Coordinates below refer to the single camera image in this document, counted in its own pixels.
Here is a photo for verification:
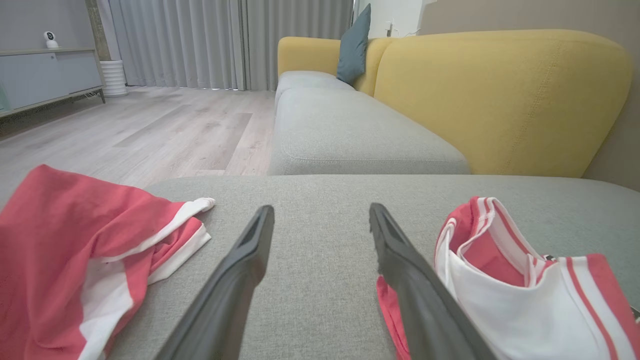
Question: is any yellow sofa backrest wide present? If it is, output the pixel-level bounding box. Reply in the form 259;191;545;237
374;29;634;179

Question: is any grey sofa seat cushion large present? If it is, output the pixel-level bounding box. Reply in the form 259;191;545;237
267;87;472;176

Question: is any grey sofa seat cushion small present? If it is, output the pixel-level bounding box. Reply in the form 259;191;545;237
275;70;357;95

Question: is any white ribbed cylindrical appliance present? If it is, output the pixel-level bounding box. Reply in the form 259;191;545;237
100;60;129;98

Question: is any teal throw pillow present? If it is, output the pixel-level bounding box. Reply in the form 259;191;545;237
336;4;372;86

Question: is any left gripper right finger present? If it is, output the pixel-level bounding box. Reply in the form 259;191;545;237
369;202;496;360

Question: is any grey pleated curtain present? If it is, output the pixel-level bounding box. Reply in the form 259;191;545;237
242;0;356;92
107;0;247;92

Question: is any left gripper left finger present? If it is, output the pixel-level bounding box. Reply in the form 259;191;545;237
155;205;276;360

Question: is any yellow sofa backrest with armrest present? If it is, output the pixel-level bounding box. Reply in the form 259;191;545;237
277;36;398;97

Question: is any red shorts white stripe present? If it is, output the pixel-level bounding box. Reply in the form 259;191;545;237
0;165;217;360

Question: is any brown wooden pillar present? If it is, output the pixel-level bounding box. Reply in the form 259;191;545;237
85;0;112;62

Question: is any red and white jersey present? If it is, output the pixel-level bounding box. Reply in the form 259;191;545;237
376;196;640;360

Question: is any grey fabric sofa ottoman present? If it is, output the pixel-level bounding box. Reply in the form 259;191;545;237
107;174;640;360

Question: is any grey sideboard cabinet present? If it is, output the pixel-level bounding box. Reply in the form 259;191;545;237
0;47;107;119

